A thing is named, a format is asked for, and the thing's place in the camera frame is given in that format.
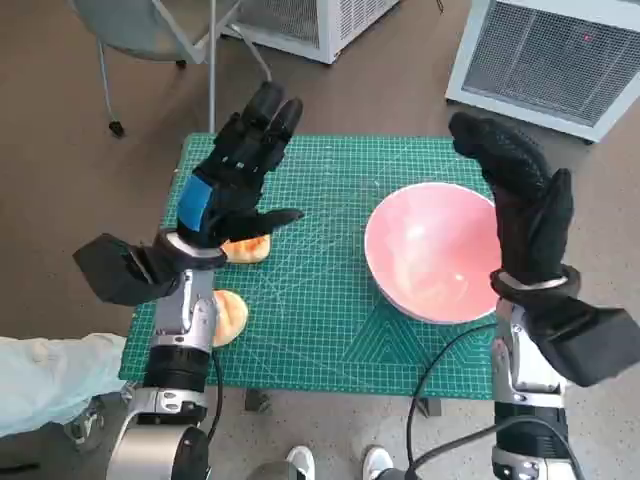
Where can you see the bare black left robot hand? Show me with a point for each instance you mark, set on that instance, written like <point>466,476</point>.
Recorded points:
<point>235,165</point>

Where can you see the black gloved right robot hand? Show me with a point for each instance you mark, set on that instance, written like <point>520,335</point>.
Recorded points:
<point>525,210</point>

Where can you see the oblong striped toy bread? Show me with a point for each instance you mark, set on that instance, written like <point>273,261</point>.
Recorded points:
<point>250,250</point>

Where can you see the pink bowl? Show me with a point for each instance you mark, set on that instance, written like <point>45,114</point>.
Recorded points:
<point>430,250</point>

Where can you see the round toy bread bun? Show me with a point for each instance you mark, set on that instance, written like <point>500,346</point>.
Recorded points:
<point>232,315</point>

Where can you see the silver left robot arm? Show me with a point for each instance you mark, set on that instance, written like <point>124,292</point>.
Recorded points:
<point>175,320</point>

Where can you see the green cutting mat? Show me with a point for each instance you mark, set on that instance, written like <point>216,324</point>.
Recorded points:
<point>320,200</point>

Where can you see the large white mesh cabinet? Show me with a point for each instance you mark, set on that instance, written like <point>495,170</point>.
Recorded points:
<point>540,55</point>

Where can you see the small white mesh cabinet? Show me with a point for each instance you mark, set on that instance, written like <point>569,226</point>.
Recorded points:
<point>310,25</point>

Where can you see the grey office chair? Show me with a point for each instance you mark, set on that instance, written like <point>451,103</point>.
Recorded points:
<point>130,25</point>

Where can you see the white shoe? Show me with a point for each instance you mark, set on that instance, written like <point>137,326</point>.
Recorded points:
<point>376,462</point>
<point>301,462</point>

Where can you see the person's grey shoe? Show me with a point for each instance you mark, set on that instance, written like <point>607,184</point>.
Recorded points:
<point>87,425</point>

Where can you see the white metal stand frame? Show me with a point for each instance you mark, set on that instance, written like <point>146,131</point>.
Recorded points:
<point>211,75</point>

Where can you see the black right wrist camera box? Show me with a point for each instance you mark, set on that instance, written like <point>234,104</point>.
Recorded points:
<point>585,340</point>

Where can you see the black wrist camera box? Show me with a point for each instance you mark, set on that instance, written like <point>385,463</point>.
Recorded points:
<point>585,340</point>
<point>115,270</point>

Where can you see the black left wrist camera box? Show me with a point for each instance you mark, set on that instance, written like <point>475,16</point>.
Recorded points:
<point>115,270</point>

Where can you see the black table leg bracket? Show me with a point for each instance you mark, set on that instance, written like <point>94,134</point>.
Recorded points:
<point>257,401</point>
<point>430,407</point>

